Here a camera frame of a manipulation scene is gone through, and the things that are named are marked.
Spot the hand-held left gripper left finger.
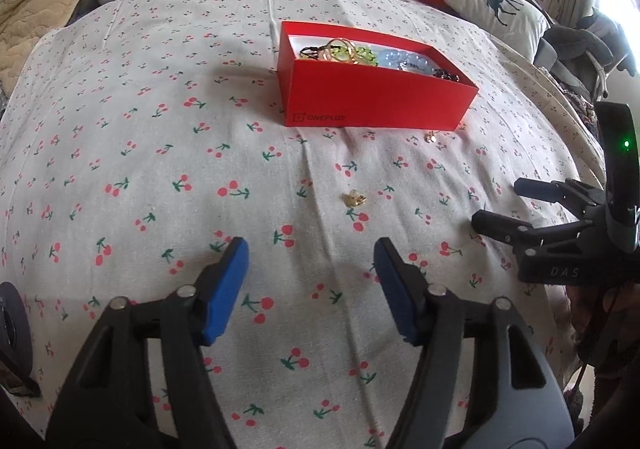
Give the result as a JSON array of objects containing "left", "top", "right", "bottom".
[{"left": 45, "top": 236, "right": 251, "bottom": 449}]

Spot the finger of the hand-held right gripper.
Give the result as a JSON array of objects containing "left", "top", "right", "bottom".
[
  {"left": 471, "top": 210, "right": 603, "bottom": 252},
  {"left": 514, "top": 178, "right": 608, "bottom": 220}
]

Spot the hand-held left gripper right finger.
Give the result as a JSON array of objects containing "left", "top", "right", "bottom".
[{"left": 373, "top": 236, "right": 576, "bottom": 449}]

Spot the red cardboard box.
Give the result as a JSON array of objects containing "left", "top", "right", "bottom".
[{"left": 277, "top": 20, "right": 480, "bottom": 132}]

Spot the light blue bead bracelet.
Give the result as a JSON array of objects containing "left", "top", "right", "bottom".
[{"left": 376, "top": 49, "right": 433, "bottom": 74}]

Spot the green bead bracelet with tassel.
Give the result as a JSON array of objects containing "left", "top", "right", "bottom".
[{"left": 300, "top": 43, "right": 381, "bottom": 66}]

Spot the gold ring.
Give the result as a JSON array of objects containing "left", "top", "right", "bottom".
[{"left": 320, "top": 39, "right": 358, "bottom": 64}]

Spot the floral patterned cloth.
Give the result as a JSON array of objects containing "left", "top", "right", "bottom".
[{"left": 550, "top": 74, "right": 601, "bottom": 130}]

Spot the cherry print bed sheet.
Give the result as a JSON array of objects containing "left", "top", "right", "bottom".
[{"left": 0, "top": 0, "right": 608, "bottom": 449}]

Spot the white deer print pillow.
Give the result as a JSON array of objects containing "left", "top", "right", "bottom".
[{"left": 444, "top": 0, "right": 551, "bottom": 60}]

